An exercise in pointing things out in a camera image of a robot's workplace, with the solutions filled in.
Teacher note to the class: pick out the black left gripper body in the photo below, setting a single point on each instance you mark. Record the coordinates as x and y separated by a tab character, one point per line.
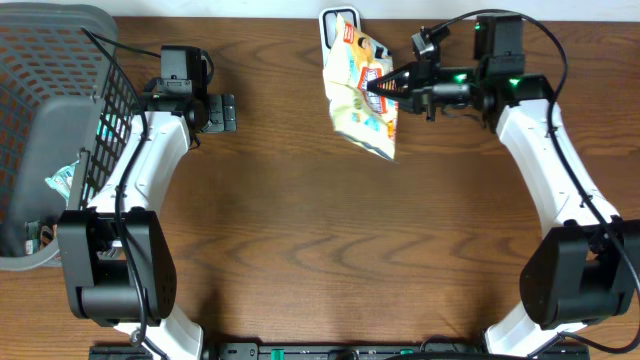
222	113

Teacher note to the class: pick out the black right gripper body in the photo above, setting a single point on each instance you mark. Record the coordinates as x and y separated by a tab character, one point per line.
423	79

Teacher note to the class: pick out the yellow snack packet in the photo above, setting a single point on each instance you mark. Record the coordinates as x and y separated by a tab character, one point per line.
362	117

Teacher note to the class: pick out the light green snack packet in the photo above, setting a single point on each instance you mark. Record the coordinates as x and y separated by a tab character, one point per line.
61	181

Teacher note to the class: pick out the dark snack packet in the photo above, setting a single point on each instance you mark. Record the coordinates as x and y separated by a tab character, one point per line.
38	235

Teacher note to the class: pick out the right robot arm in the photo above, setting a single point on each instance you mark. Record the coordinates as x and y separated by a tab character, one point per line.
586	268

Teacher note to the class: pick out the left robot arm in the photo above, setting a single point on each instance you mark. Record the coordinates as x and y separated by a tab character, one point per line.
118	269

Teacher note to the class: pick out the white barcode scanner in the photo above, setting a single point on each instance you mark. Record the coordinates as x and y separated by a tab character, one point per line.
327	23

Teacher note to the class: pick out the grey plastic mesh basket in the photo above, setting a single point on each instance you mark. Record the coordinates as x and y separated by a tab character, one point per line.
61	101

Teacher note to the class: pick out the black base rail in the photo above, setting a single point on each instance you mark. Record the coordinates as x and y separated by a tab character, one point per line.
431	351

